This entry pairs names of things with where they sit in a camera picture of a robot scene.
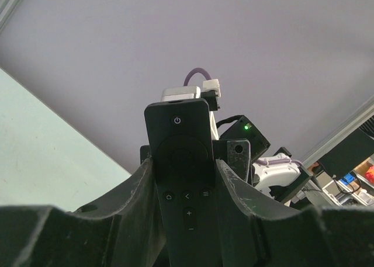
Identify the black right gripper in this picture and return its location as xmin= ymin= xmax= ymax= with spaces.
xmin=216 ymin=115 xmax=271 ymax=185

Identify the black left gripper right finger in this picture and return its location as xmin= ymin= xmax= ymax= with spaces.
xmin=216 ymin=160 xmax=373 ymax=266

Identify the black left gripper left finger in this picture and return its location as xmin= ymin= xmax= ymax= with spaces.
xmin=1 ymin=159 xmax=164 ymax=266

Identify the black remote control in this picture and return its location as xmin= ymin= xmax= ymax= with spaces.
xmin=144 ymin=99 xmax=223 ymax=266

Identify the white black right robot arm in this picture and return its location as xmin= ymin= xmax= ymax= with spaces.
xmin=213 ymin=115 xmax=323 ymax=203

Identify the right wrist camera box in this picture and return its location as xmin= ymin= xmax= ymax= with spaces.
xmin=161 ymin=79 xmax=221 ymax=111

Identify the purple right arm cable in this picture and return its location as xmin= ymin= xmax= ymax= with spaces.
xmin=183 ymin=67 xmax=213 ymax=87

